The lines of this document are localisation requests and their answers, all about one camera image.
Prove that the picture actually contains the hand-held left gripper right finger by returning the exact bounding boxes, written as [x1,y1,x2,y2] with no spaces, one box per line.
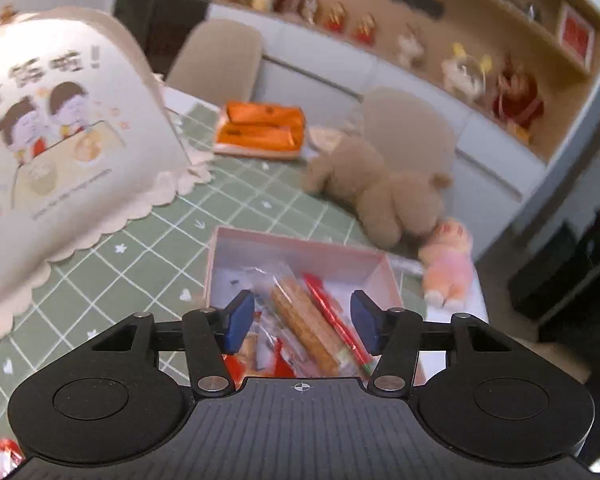
[350,290,518,397]

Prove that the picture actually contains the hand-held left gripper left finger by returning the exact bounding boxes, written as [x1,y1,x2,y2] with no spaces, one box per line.
[90,290,256,397]

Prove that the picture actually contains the large red snack packet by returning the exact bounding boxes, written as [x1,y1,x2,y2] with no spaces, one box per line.
[302,273,377,367]

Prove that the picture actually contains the clear crinkled snack packet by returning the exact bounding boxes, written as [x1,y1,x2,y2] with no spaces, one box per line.
[220,262,303,341]

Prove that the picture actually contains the small red snack packet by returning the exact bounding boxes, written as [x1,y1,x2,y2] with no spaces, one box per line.
[257,337,299,378]

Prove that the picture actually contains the clear biscuit stick packet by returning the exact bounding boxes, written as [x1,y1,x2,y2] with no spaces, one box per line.
[271,279,343,378]

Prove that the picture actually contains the pink cardboard box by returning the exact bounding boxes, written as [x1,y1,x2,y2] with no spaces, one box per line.
[202,226,406,382]

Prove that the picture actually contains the pink plush toy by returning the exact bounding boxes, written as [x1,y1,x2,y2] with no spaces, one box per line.
[419,218,477,309]

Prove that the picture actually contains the green checked tablecloth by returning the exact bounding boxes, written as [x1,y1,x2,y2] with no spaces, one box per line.
[0,100,431,443]

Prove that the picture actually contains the brown plush toy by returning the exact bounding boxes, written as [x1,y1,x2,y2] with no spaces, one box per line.
[300,135,454,249]

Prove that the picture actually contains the orange box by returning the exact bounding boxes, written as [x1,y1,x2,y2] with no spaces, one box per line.
[213,101,307,161]

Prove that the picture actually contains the beige chair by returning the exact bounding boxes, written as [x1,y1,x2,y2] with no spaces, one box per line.
[359,87,457,173]
[166,20,264,104]

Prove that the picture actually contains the black object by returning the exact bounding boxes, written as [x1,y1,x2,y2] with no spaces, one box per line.
[507,210,600,343]

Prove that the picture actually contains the beige cartoon print food cover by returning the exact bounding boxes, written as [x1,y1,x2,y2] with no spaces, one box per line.
[0,7,214,351]

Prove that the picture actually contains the white cabinet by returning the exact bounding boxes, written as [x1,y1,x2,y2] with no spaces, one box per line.
[207,2,551,263]

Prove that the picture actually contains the white yellow figurine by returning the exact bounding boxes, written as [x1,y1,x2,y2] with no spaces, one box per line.
[440,42,494,99]

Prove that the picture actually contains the white animal figurine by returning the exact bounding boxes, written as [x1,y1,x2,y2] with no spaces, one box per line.
[397,25,427,69]

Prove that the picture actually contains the small red gold ornament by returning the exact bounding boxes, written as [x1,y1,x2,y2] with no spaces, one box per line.
[325,2,347,29]
[352,12,379,47]

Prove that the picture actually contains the dark glass cabinet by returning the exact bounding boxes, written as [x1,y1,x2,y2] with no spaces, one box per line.
[112,0,222,82]

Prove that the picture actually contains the wooden wall shelf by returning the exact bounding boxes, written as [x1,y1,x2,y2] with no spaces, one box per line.
[212,0,600,163]

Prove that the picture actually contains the red picture frame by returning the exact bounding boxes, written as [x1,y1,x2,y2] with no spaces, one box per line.
[557,2,597,72]

